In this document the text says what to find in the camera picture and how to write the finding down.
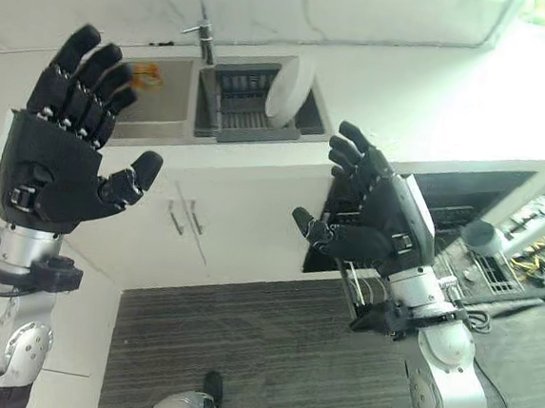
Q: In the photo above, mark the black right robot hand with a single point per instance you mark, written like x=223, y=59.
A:
x=372, y=213

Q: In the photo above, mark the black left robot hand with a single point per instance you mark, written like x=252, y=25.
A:
x=47, y=165

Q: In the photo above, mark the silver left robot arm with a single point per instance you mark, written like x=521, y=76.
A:
x=8, y=300

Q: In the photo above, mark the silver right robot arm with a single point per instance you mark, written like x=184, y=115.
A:
x=436, y=352

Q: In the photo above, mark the open black dishwasher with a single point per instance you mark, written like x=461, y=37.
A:
x=449, y=200

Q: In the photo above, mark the grey bowl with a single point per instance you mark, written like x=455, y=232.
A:
x=483, y=236

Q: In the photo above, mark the white cabinet door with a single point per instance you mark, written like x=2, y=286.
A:
x=155, y=232
x=248, y=206

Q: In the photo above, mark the orange yellow sponge cloth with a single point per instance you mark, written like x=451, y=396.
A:
x=149, y=78

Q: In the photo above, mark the stainless steel sink basin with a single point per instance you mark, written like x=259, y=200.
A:
x=164, y=99

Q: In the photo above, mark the white round plate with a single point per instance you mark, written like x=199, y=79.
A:
x=289, y=91

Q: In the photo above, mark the dark grey dish rack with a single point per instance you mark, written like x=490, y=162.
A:
x=257, y=109

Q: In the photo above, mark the chrome kitchen faucet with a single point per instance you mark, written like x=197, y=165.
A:
x=204, y=14

